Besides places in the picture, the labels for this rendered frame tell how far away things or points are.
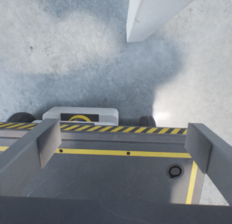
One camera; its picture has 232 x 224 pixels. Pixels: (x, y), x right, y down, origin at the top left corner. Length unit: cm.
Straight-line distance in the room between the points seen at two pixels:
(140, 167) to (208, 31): 54
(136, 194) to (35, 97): 54
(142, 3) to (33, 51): 61
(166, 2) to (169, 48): 50
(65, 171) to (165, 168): 25
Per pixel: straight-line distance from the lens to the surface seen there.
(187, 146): 17
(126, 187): 47
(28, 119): 73
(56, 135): 16
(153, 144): 41
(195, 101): 75
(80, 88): 70
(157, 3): 20
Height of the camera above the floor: 67
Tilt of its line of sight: 73 degrees down
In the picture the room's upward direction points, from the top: 173 degrees counter-clockwise
